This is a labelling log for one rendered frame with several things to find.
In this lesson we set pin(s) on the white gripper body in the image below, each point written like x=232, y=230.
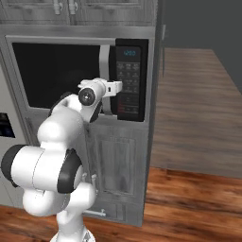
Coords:
x=117, y=86

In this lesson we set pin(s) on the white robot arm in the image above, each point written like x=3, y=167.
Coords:
x=60, y=132

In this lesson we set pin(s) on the stainless steel microwave oven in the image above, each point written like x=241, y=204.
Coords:
x=132, y=78

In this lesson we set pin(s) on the black glass microwave door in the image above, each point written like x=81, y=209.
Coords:
x=53, y=72

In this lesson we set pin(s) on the grey wooden cupboard door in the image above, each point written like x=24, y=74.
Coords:
x=116, y=11
x=31, y=12

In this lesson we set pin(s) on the grey panelled cupboard door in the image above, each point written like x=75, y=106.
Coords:
x=116, y=164

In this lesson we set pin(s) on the grey drawer front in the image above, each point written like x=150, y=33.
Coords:
x=119, y=212

